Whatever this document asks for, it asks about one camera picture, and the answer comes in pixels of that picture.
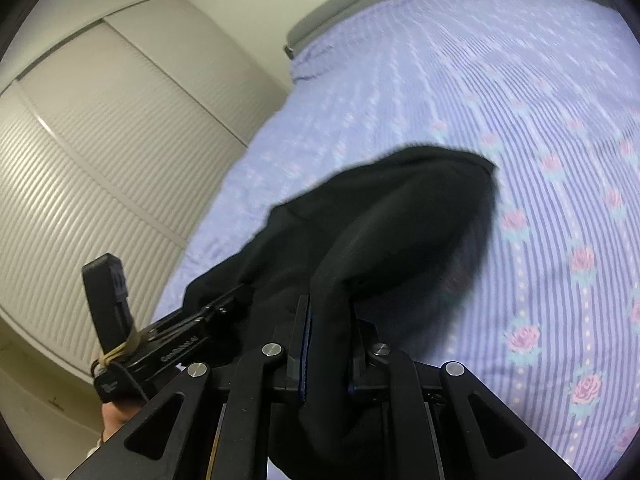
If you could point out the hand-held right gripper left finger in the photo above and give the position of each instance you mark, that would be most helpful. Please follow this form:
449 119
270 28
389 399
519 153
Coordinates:
303 360

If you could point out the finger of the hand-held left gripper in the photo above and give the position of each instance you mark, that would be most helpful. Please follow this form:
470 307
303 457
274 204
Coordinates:
220 308

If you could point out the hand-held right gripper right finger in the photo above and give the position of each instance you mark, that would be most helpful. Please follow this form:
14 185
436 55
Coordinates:
357 360

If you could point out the black pants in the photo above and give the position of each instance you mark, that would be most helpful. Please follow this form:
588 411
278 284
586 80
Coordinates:
375 220

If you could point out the person's left hand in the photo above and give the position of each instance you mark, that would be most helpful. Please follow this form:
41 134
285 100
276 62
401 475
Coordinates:
116 416

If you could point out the white louvered wardrobe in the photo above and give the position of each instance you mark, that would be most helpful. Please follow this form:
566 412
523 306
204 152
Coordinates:
100 185

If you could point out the purple floral bed sheet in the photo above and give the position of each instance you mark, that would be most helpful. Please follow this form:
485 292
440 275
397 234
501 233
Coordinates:
500 85

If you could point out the grey padded headboard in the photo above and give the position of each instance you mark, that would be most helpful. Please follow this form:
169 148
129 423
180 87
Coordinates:
340 10

